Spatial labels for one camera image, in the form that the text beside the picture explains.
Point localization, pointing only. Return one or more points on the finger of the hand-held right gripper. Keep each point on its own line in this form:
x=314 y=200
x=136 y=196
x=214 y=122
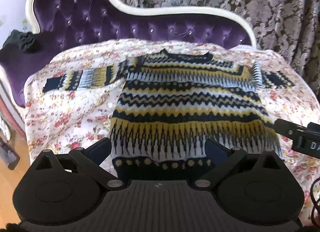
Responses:
x=287 y=125

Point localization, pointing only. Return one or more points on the yellow navy white patterned sweater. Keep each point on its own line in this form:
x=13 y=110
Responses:
x=180 y=112

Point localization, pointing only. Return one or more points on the black ruffled cloth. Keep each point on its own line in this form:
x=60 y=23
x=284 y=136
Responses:
x=23 y=40

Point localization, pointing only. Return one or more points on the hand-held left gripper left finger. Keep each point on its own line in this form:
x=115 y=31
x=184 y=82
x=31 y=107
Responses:
x=101 y=148

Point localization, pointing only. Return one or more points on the white floral blanket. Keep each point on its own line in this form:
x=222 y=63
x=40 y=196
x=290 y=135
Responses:
x=72 y=112

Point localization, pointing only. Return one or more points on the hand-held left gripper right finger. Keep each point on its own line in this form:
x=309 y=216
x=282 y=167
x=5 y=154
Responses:
x=215 y=150

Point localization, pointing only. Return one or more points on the purple tufted sofa white frame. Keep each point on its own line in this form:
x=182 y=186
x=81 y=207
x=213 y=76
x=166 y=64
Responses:
x=87 y=19

